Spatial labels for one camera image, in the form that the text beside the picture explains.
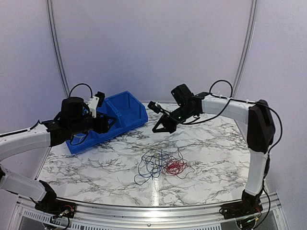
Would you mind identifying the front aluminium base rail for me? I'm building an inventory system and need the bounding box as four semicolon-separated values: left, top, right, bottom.
7;193;289;230

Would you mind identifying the left aluminium frame post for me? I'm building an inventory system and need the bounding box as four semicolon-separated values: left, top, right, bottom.
46;0;70;97

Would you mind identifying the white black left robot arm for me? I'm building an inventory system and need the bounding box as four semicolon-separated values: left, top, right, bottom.
0;92;117;218

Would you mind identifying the aluminium frame post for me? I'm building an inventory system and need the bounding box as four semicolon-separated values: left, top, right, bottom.
46;0;70;97
232;0;258;97

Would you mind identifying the blue three-compartment plastic bin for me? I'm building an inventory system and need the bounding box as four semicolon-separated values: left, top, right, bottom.
66;91;148;154

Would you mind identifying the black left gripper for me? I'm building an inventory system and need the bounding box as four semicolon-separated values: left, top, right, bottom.
69;111;117;136

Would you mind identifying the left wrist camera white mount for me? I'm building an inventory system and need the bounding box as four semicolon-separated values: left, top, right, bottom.
87;91;105;118

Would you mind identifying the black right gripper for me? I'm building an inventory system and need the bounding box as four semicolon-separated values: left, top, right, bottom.
152;105;196;134

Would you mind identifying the blue wire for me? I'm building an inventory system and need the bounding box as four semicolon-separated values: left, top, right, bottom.
134;148;168;186

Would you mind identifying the right aluminium frame post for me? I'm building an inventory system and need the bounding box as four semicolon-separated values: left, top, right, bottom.
232;0;258;97

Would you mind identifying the red wire bundle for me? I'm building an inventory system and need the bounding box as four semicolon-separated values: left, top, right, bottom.
162;147;195;179

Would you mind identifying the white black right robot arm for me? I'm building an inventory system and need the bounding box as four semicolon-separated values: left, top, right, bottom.
148;84;278;219

